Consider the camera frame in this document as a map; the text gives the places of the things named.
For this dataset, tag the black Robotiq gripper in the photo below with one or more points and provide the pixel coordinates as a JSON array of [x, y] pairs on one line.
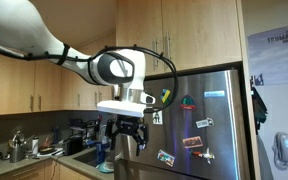
[[126, 124]]

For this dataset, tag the stainless steel refrigerator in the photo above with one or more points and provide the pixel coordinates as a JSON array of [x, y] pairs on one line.
[[177, 128]]

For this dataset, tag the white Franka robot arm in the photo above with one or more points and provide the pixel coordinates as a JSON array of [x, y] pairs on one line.
[[14, 26]]

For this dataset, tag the yellow blue fridge magnet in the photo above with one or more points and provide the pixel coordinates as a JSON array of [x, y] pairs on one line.
[[165, 96]]

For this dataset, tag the wooden cabinet above fridge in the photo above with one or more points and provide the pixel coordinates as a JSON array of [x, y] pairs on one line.
[[200, 30]]

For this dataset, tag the wooden fridge side panel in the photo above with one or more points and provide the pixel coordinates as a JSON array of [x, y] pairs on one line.
[[254, 153]]

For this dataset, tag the white gripper mounting plate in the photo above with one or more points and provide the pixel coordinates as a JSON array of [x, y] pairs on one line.
[[120, 107]]

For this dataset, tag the white figure square magnet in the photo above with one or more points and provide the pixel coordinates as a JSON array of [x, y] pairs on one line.
[[157, 117]]

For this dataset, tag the blue soap bottle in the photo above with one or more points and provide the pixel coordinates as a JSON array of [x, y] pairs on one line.
[[100, 153]]

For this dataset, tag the teal plate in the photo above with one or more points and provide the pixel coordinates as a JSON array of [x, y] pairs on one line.
[[105, 168]]

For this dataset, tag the black dish rack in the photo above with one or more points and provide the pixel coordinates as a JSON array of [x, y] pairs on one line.
[[84, 125]]

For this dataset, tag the stainless steel freezer drawer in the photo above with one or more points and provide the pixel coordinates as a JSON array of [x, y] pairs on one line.
[[144, 171]]

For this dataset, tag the colourful postcard magnet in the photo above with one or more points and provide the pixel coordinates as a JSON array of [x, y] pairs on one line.
[[165, 158]]

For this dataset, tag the kitchen sink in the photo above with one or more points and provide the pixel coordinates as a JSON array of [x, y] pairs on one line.
[[85, 157]]

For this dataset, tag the black toaster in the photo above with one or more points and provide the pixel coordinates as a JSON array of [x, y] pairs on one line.
[[73, 146]]

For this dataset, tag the triangular green red magnet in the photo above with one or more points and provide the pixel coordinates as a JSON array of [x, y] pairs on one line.
[[187, 104]]

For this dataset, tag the brown rectangular word magnet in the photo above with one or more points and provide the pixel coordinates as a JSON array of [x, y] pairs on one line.
[[193, 142]]

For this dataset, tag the grey key shaped magnet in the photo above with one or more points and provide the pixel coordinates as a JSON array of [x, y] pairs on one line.
[[202, 123]]

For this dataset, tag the dark pan on board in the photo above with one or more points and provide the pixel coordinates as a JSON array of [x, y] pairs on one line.
[[49, 150]]

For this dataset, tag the red white airplane magnet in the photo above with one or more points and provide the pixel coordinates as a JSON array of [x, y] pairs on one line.
[[206, 155]]

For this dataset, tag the light blue label magnet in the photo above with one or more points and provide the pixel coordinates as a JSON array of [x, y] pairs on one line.
[[214, 94]]

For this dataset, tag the wooden base cabinet with counter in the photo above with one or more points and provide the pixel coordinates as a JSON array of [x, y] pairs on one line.
[[24, 171]]

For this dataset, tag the metal utensil holder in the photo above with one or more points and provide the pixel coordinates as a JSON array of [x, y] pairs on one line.
[[16, 154]]

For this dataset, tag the dark hanging bag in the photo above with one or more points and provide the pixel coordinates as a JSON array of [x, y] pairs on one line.
[[259, 110]]

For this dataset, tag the Truman Show poster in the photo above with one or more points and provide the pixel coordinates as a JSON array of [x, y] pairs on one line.
[[277, 60]]

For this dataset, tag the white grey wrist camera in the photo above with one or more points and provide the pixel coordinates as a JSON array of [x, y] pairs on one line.
[[149, 99]]

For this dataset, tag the wooden wall cabinet row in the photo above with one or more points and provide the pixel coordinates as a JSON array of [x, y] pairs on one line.
[[14, 86]]

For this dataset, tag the grey wall phone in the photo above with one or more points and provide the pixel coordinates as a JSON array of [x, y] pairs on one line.
[[283, 148]]

